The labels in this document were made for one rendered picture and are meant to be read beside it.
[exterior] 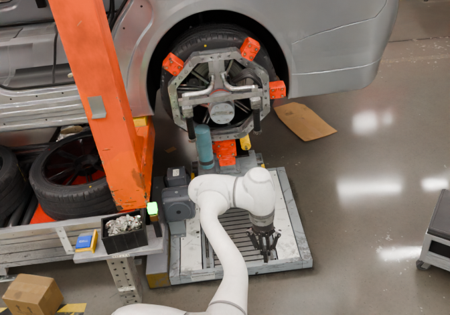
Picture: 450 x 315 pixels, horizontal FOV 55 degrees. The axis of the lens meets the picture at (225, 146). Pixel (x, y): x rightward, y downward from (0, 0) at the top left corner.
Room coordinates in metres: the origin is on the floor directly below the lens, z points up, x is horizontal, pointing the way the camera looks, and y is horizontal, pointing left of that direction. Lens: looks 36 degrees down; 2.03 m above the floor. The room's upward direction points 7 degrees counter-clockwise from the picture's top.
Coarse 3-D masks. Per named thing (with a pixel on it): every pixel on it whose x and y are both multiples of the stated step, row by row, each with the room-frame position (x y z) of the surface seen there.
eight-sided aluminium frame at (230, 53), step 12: (228, 48) 2.11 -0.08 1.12; (192, 60) 2.06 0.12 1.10; (204, 60) 2.06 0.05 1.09; (216, 60) 2.06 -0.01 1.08; (240, 60) 2.06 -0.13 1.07; (252, 60) 2.11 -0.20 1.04; (180, 72) 2.06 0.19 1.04; (264, 72) 2.06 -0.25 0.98; (168, 84) 2.08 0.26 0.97; (264, 84) 2.06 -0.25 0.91; (264, 96) 2.06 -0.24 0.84; (264, 108) 2.06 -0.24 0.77; (180, 120) 2.05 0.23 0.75; (252, 120) 2.06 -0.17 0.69; (216, 132) 2.10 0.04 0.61; (228, 132) 2.08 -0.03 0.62; (240, 132) 2.06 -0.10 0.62
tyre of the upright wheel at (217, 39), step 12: (204, 24) 2.34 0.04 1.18; (216, 24) 2.33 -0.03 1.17; (228, 24) 2.33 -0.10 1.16; (180, 36) 2.33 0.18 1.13; (192, 36) 2.22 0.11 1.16; (204, 36) 2.16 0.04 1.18; (216, 36) 2.15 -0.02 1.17; (228, 36) 2.15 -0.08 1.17; (240, 36) 2.19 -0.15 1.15; (252, 36) 2.29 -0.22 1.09; (168, 48) 2.35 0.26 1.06; (180, 48) 2.16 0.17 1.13; (192, 48) 2.14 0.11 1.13; (204, 48) 2.14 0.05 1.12; (216, 48) 2.14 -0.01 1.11; (264, 48) 2.27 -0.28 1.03; (264, 60) 2.15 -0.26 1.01; (168, 72) 2.14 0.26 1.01; (168, 96) 2.14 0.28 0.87; (168, 108) 2.14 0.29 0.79
